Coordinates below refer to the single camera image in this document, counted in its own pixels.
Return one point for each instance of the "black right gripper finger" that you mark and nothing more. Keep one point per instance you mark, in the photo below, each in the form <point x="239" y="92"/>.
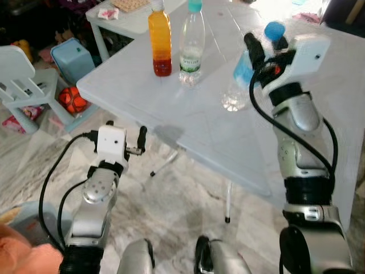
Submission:
<point x="255" y="52"/>
<point x="280" y="45"/>

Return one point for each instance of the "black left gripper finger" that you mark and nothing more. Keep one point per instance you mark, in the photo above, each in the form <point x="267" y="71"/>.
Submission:
<point x="109" y="123"/>
<point x="142" y="138"/>

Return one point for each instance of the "blue cap water bottle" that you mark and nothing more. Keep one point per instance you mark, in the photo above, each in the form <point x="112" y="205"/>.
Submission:
<point x="275" y="29"/>

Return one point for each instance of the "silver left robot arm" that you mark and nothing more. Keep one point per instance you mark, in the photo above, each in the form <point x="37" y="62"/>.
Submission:
<point x="97" y="200"/>

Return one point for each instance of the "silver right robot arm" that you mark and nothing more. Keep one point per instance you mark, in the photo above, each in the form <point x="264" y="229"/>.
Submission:
<point x="299" y="120"/>

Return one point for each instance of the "small pink cloth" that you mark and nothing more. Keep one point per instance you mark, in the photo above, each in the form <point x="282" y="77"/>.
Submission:
<point x="308" y="17"/>

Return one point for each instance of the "orange red ball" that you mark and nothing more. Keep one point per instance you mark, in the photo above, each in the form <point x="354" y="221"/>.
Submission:
<point x="73" y="100"/>

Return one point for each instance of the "large white plastic table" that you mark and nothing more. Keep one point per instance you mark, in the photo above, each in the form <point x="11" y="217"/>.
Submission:
<point x="199" y="131"/>

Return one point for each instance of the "green cap water bottle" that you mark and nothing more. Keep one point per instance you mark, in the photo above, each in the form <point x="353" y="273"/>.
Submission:
<point x="191" y="51"/>

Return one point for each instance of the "blue plastic bin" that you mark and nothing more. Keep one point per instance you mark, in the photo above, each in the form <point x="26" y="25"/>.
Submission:
<point x="73" y="60"/>

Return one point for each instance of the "pink printed bag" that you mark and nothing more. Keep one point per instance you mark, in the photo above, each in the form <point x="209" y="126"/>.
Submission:
<point x="21" y="119"/>

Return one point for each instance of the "orange drink bottle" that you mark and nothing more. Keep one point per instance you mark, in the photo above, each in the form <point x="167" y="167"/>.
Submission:
<point x="160" y="45"/>

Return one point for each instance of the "small white table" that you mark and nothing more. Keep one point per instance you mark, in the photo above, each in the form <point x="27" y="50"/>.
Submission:
<point x="137" y="20"/>

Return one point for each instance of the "pale blue kid chair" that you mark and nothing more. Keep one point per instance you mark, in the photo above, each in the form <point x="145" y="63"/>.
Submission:
<point x="17" y="65"/>

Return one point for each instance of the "pink snack packet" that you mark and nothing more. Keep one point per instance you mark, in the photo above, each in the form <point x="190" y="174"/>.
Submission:
<point x="107" y="12"/>

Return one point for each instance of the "yellow toy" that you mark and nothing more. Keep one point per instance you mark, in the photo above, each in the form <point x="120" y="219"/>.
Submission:
<point x="23" y="50"/>

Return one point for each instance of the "orange cracker tray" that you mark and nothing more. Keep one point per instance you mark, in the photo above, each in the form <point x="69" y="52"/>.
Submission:
<point x="130" y="4"/>

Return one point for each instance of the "grey blue plastic basin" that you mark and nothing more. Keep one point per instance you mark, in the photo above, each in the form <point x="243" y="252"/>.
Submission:
<point x="23" y="220"/>

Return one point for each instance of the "silver robot right leg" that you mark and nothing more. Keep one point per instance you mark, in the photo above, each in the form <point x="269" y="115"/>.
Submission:
<point x="225" y="260"/>

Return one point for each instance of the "orange cloth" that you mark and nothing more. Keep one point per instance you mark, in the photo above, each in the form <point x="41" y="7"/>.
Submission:
<point x="25" y="254"/>

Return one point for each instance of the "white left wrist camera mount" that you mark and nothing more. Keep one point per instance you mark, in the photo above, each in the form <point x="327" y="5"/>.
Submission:
<point x="111" y="145"/>

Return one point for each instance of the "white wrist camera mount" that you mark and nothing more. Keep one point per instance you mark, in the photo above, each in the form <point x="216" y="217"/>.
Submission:
<point x="308" y="57"/>
<point x="111" y="145"/>

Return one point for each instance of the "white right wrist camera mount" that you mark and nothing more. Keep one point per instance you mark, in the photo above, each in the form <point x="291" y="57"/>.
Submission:
<point x="308" y="57"/>

